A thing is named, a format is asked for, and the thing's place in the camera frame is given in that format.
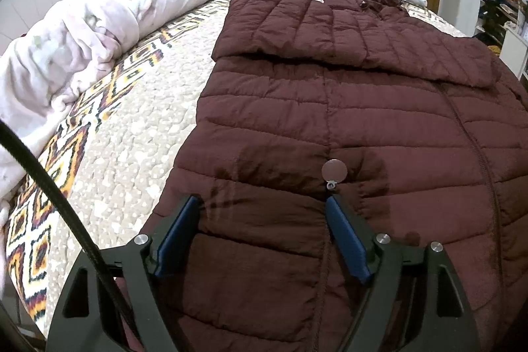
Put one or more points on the maroon puffer jacket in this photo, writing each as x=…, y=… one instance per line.
x=288, y=108

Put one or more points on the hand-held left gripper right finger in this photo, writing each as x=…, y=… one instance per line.
x=347, y=241

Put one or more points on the white pink duvet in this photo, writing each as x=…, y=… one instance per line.
x=82, y=38

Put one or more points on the white shelf unit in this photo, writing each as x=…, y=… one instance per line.
x=515, y=47

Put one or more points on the patterned beige bedspread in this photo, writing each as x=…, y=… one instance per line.
x=136, y=129

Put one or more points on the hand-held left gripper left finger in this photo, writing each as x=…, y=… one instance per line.
x=181, y=233

